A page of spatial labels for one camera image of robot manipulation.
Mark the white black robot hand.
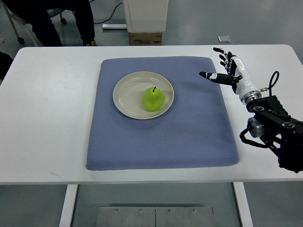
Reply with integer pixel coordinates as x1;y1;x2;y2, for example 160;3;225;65
199;47;262;105

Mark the green pear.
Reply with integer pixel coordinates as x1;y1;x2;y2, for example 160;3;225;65
141;87;165;112

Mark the grey floor plate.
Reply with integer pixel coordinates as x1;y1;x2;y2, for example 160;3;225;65
217;35;231;43

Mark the beige round plate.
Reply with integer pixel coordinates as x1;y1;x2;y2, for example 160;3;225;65
113;71;174;120

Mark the blue textured mat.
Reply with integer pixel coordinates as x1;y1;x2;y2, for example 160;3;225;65
86;56;239;170

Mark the cardboard box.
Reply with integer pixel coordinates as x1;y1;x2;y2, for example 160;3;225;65
129;33;162;46

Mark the right white table leg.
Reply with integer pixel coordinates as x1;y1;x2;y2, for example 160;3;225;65
232;182;253;227

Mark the white table leg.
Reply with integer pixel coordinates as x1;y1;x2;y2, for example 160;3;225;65
59;184;78;227
232;182;253;227

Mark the white cabinet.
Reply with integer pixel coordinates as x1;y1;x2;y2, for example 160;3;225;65
123;0;169;33

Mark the office chair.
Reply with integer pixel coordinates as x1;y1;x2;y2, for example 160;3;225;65
0;0;66;47

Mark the person in dark clothes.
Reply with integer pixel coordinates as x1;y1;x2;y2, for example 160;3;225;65
7;0;97;47

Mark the left white table leg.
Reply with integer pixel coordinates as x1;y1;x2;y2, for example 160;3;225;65
59;184;78;227

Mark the metal floor rail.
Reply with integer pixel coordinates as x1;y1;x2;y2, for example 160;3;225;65
102;24;127;30

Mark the black floor cable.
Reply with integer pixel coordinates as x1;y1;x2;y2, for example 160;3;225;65
89;0;124;24

